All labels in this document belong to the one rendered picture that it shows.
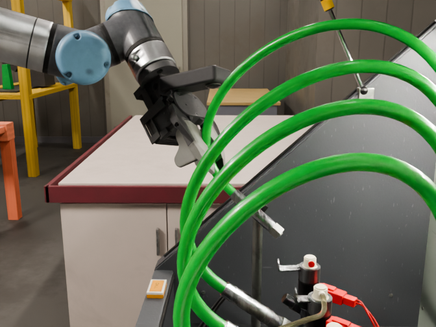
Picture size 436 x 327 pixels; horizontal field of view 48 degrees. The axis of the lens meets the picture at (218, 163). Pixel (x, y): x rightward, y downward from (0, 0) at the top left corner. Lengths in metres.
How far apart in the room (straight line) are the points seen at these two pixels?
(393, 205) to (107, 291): 1.47
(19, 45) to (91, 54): 0.10
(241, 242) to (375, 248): 0.27
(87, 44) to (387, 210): 0.63
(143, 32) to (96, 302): 1.55
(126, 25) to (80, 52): 0.17
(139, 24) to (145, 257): 1.37
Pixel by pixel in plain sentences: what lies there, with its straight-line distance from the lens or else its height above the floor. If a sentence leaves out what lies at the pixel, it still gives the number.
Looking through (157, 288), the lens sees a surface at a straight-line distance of 0.93.
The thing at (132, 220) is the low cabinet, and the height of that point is 0.68.
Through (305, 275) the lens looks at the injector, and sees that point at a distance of 0.66.
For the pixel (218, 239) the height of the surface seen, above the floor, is 1.25.
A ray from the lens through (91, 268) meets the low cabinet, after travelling 2.17.
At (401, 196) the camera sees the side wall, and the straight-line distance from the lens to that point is 1.01.
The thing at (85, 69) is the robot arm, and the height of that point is 1.36.
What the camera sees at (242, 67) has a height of 1.36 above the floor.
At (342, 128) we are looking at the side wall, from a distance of 0.94.
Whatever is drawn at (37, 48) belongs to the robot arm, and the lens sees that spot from 0.75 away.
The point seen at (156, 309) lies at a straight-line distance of 0.89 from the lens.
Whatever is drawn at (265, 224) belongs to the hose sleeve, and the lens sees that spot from 0.75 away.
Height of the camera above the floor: 1.40
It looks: 14 degrees down
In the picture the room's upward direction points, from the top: straight up
